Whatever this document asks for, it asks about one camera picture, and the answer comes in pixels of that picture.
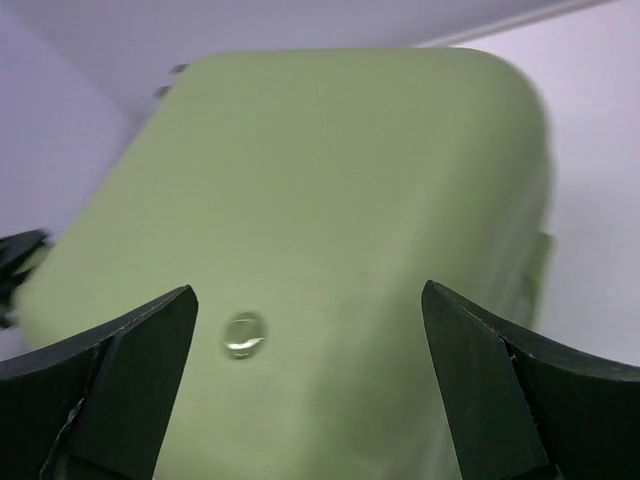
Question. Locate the green hard-shell suitcase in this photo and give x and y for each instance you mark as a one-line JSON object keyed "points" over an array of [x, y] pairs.
{"points": [[307, 197]]}

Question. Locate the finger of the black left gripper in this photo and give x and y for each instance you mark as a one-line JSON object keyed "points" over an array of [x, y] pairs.
{"points": [[17, 252]]}

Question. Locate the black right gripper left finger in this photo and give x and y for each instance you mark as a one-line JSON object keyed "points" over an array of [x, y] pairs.
{"points": [[97, 405]]}

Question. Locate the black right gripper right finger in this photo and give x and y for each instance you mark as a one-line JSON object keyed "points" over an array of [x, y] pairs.
{"points": [[522, 406]]}

